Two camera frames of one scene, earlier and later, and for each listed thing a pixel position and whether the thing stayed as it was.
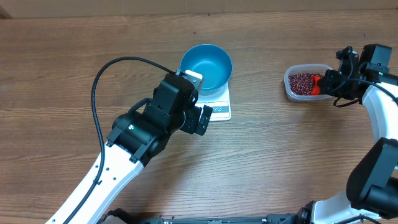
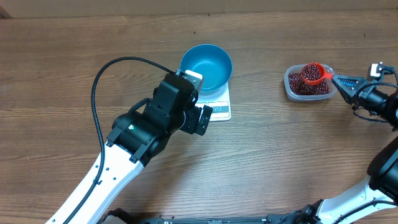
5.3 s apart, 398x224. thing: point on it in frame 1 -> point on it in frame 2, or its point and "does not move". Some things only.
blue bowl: x=213 y=63 does not move
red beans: x=301 y=83 does not move
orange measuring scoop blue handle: x=315 y=90 -> x=313 y=73
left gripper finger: x=204 y=120 does not move
